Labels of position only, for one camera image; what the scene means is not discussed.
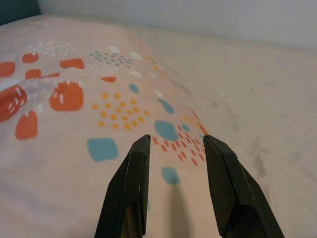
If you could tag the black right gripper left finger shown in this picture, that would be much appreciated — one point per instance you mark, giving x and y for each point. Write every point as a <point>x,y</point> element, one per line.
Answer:
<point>133,178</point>

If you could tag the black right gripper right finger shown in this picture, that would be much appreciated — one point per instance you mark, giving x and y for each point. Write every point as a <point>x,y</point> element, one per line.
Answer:
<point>223,178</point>

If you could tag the pink patterned pillow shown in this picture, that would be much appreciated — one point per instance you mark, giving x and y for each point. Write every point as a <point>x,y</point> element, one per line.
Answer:
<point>74,148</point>

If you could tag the teal fabric headboard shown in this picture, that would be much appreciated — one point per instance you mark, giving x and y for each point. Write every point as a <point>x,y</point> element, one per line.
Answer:
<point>15,10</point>

